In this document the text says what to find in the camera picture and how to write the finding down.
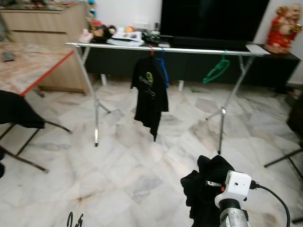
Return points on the black fonemax print t-shirt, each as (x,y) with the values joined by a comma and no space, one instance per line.
(149,99)
(203,208)

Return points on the green plastic hanger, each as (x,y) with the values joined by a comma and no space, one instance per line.
(215,73)

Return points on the blue plastic hanger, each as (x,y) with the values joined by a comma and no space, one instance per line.
(164,71)

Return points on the red plastic hanger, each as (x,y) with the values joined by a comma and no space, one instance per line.
(151,51)

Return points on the black folding chair white dot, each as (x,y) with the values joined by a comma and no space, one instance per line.
(284,158)

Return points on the black television console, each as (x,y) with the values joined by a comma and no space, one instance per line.
(274,71)

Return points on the white paper sheet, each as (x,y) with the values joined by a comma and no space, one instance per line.
(258,49)

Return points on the black soundbar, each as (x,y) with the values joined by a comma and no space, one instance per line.
(208,41)

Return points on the silver metal clothes rack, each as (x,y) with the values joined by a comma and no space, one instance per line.
(142,48)

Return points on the black flat television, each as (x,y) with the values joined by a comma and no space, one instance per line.
(213,19)

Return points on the red laughing Buddha statue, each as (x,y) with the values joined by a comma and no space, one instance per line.
(284,33)

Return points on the stack of white papers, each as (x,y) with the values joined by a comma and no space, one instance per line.
(125,41)

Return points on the black metal chair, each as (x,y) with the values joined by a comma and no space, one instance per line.
(33,142)

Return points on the pink tissue box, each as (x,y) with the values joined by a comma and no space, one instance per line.
(85,37)

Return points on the black draped cloth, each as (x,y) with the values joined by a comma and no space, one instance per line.
(19,111)

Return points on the marble table red edge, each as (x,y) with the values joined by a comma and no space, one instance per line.
(28,66)

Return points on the light wooden cabinet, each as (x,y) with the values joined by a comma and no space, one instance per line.
(38,28)

